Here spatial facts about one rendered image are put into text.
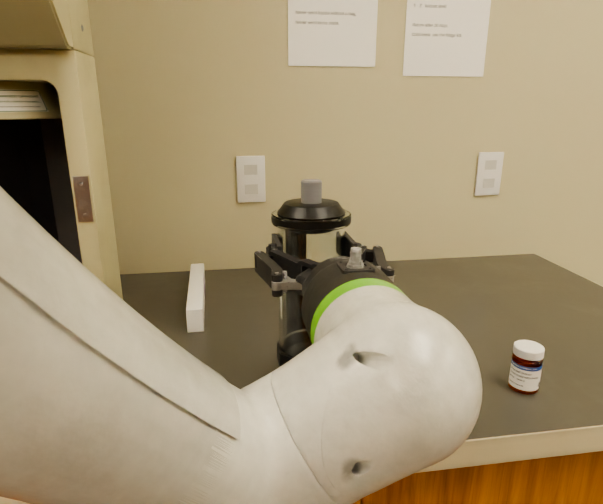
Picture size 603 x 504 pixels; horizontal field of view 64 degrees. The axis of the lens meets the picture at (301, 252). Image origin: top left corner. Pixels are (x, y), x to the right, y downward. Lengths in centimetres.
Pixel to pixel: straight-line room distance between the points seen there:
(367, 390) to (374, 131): 100
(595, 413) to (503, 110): 84
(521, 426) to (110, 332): 60
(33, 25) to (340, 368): 60
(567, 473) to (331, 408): 57
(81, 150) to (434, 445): 64
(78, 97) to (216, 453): 61
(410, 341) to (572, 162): 126
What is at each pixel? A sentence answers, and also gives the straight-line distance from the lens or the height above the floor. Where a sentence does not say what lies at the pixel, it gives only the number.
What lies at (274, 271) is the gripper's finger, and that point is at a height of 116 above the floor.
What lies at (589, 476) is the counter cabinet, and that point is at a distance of 86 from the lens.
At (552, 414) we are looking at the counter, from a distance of 76.
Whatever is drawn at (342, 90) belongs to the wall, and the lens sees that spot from 123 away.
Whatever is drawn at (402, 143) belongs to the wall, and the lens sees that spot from 128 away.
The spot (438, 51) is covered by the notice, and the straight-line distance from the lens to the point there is 130.
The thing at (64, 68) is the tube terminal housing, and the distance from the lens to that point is 79.
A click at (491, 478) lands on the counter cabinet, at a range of 77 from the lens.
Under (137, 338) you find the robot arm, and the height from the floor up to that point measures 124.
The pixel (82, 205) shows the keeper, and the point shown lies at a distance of 80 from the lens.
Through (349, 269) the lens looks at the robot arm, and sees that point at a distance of 42.
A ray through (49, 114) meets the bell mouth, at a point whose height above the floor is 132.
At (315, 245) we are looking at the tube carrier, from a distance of 62.
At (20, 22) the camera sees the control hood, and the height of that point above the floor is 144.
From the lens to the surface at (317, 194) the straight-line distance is 64.
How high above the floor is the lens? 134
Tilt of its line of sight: 17 degrees down
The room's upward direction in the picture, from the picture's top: straight up
